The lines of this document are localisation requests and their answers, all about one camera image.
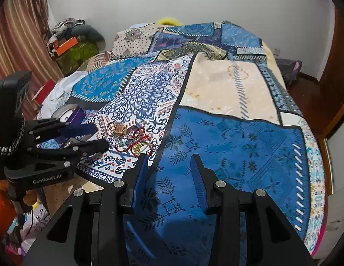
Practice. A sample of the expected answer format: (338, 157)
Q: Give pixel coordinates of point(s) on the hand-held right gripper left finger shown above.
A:
(140, 180)

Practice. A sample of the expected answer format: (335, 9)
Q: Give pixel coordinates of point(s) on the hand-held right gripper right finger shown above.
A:
(198, 181)

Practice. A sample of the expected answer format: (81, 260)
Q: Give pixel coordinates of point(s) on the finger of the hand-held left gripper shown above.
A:
(90, 147)
(77, 129)

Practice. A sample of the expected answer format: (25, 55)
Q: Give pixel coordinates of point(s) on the purple jewelry box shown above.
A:
(75, 115)

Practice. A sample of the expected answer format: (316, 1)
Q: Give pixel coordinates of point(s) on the pile of colourful bangles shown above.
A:
(133, 140)

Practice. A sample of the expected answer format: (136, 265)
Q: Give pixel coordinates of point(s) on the round silver lid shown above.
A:
(60, 111)

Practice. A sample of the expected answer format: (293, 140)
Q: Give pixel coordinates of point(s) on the red flat box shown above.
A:
(45, 89)

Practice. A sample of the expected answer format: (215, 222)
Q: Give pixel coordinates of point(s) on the white cloth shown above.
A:
(56, 94)

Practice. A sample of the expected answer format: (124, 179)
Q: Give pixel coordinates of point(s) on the blue patchwork printed blanket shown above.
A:
(230, 144)

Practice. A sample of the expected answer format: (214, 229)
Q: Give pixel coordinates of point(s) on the striped brown curtain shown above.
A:
(19, 33)

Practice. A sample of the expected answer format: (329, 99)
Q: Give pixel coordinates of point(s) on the green patterned bag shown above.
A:
(76, 55)

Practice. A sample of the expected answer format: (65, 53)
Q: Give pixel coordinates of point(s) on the orange box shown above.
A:
(65, 45)

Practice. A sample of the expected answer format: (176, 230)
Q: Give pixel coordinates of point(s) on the white plastic bag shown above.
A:
(36, 221)

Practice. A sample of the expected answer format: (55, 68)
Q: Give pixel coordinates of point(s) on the pile of clothes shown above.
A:
(73, 29)

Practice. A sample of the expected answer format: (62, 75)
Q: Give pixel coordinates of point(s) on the orange cloth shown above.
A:
(2, 202)

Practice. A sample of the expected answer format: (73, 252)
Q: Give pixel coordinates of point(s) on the white cabinet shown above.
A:
(336, 188)

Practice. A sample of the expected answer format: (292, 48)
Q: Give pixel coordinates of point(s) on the yellow pillow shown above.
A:
(169, 20)

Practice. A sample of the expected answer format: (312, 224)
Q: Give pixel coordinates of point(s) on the dark backpack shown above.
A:
(289, 69)

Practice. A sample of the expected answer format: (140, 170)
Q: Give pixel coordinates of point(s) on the brown wooden door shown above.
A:
(334, 83)

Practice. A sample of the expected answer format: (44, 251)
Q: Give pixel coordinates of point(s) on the white wall socket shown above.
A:
(276, 51)

